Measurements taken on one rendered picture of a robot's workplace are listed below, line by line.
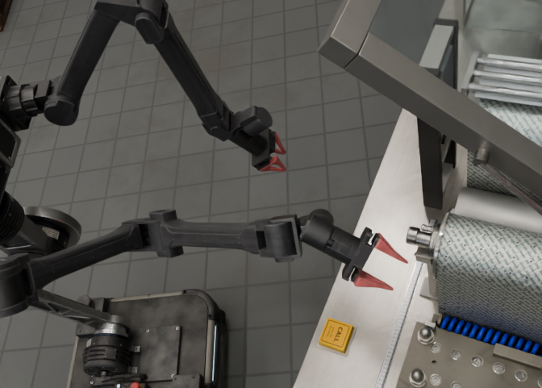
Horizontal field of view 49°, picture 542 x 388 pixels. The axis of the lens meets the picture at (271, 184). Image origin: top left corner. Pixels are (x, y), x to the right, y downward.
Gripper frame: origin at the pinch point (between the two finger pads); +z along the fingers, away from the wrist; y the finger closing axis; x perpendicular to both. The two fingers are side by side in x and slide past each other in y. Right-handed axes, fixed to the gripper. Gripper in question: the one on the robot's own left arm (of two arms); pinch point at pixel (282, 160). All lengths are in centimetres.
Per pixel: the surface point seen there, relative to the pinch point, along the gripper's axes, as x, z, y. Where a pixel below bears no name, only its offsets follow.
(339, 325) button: -3.9, 16.3, -45.1
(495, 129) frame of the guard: -76, -54, -63
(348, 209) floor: 46, 94, 45
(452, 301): -37, 13, -49
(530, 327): -48, 22, -56
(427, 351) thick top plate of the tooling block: -27, 17, -57
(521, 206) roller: -57, 11, -35
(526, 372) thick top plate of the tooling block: -44, 27, -63
